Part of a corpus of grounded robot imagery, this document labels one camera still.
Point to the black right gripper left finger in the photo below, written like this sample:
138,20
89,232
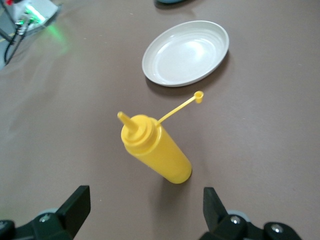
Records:
65,220

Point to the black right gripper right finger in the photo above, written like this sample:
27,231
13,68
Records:
225,225

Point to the yellow squeeze bottle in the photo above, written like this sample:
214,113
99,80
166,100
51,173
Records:
162,152

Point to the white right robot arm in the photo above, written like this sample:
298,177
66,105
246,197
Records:
30,3

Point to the beige round plate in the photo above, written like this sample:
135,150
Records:
186,52

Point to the blue round plate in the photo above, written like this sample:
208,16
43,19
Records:
170,1

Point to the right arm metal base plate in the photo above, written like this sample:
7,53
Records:
51,13

